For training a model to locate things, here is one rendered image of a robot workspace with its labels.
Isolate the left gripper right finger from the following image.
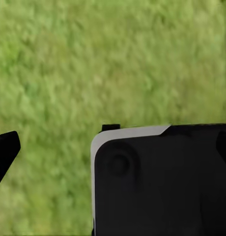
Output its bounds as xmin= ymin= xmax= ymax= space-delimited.
xmin=215 ymin=131 xmax=226 ymax=163

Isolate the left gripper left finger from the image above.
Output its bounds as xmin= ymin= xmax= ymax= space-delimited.
xmin=0 ymin=131 xmax=21 ymax=182

